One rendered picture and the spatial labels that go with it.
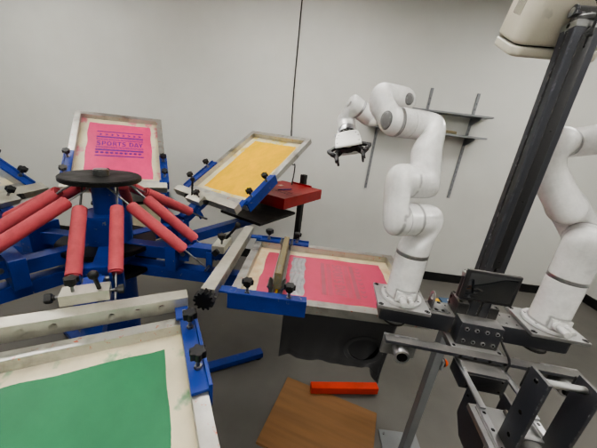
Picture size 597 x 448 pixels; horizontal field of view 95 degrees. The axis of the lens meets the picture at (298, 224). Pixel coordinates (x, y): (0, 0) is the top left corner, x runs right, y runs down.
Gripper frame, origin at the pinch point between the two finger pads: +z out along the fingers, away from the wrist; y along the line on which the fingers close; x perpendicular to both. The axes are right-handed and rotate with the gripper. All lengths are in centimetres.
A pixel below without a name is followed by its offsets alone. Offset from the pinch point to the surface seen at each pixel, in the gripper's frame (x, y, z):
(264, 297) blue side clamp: 24, -37, 41
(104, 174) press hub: -11, -105, -5
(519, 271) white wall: 294, 185, -97
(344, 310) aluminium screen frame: 36, -9, 43
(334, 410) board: 135, -28, 66
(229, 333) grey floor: 140, -112, 17
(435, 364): 86, 27, 51
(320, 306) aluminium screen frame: 33, -18, 42
